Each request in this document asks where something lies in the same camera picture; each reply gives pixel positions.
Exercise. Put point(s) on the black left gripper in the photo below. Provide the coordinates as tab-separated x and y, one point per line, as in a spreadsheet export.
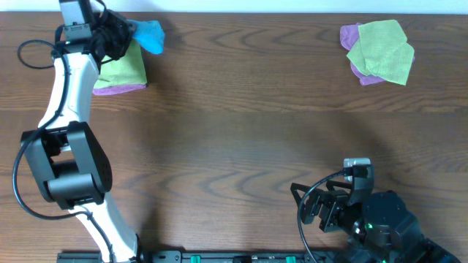
124	28

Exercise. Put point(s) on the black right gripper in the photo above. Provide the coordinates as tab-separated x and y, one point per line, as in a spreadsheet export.
333	201

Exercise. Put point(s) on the blue microfiber cloth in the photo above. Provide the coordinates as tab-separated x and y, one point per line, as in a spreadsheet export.
149	35

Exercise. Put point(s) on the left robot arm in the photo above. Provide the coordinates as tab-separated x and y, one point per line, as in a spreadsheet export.
68	164

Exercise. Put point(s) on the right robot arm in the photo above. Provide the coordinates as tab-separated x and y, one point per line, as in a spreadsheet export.
380	228

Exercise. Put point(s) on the folded green cloth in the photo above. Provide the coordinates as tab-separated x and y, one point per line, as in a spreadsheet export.
127	70

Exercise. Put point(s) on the folded purple cloth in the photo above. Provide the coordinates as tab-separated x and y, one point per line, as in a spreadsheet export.
118	89

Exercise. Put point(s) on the crumpled purple cloth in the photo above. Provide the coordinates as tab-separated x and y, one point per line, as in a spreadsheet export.
351	44

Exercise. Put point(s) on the crumpled green cloth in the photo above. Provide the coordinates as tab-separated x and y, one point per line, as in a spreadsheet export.
382	51

